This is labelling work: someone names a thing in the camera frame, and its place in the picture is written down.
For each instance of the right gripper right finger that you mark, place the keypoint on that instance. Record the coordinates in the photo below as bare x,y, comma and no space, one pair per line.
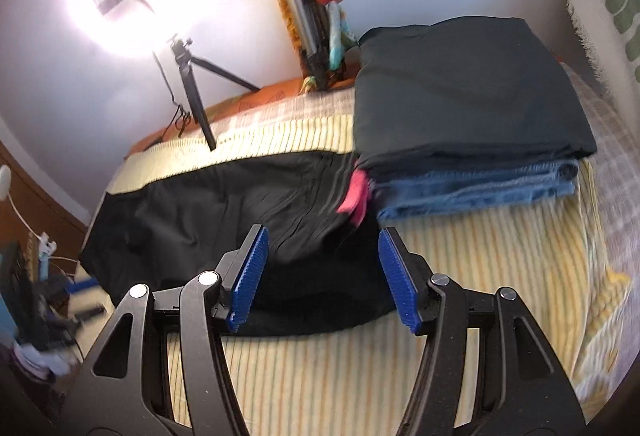
487,368

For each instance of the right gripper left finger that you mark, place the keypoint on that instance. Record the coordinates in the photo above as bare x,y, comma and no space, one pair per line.
158,367

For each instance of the black pants with pink logo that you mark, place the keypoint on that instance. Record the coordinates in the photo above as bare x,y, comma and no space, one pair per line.
322,274

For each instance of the yellow striped blanket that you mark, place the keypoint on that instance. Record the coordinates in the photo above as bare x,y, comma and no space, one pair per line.
323,352

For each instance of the white clip desk lamp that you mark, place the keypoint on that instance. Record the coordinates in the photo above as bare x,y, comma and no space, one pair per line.
46,246

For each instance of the folded blue jeans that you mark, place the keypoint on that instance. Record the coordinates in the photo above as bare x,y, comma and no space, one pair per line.
454,192

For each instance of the dark green folded garment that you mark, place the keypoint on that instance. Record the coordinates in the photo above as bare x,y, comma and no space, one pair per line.
463,94

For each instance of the folded silver tripod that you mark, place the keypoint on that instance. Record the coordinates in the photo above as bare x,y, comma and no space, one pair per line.
308,27

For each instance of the green patterned white pillow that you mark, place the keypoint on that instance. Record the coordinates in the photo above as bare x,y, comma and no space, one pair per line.
609,30

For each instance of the orange wooden bed frame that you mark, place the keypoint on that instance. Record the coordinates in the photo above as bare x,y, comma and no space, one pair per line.
227,108

